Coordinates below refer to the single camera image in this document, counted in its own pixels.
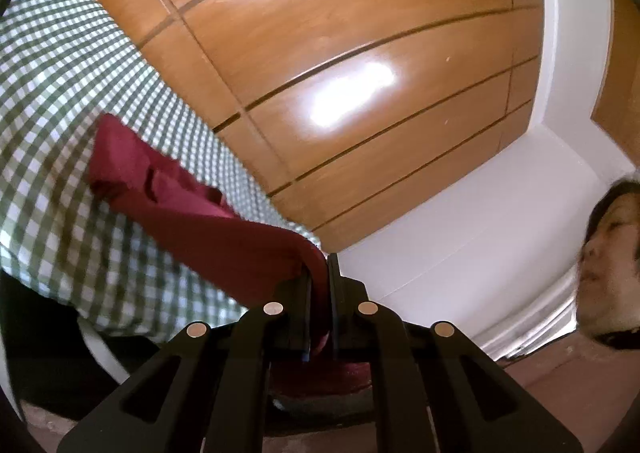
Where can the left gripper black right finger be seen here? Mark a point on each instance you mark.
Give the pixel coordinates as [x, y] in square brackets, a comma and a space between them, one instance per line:
[434, 390]

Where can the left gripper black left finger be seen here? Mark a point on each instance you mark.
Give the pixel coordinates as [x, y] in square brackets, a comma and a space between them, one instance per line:
[204, 391]

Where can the red small garment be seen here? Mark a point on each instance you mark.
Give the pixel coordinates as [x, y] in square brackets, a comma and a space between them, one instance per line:
[247, 260]

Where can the dark clothing pile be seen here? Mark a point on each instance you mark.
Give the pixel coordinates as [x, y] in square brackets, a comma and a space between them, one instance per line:
[56, 359]

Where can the brown wooden wardrobe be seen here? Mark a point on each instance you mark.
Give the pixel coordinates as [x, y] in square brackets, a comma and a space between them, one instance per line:
[349, 113]

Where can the green white checkered bedsheet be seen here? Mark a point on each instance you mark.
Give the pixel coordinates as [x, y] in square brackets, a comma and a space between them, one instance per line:
[64, 63]

